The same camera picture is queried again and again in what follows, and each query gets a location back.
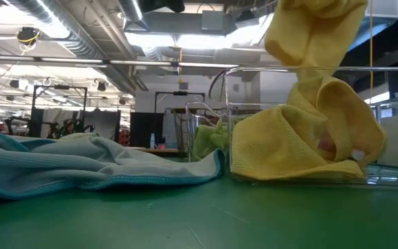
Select clear plastic bin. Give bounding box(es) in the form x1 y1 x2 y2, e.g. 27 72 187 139
184 100 231 163
208 65 398 188

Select black robot arms with lights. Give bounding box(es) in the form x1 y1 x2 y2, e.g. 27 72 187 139
4 116 95 140

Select lime green microfiber towel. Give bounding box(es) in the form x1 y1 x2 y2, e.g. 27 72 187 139
191 121 231 162

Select long ceiling light rail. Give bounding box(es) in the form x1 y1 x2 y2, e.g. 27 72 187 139
0 54 240 69

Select black ceiling lamp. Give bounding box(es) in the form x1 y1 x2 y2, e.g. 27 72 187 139
15 26 40 46

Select yellow hanging cord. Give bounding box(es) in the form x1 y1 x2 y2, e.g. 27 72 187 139
368 0 374 102

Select tall black metal frame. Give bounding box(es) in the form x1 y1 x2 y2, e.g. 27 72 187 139
30 84 88 139

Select black panel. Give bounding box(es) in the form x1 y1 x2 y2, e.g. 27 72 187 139
129 112 165 149

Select yellow ribbed microfiber towel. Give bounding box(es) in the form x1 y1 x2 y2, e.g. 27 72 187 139
229 0 388 183

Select low black metal frame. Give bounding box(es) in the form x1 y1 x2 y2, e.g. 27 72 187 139
154 90 206 115

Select light blue teal-edged towel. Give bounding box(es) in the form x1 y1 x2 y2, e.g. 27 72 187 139
0 133 226 201

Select white ceiling box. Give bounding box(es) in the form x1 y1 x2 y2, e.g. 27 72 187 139
364 0 398 19

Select wooden table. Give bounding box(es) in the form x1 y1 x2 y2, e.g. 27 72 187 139
126 146 187 156

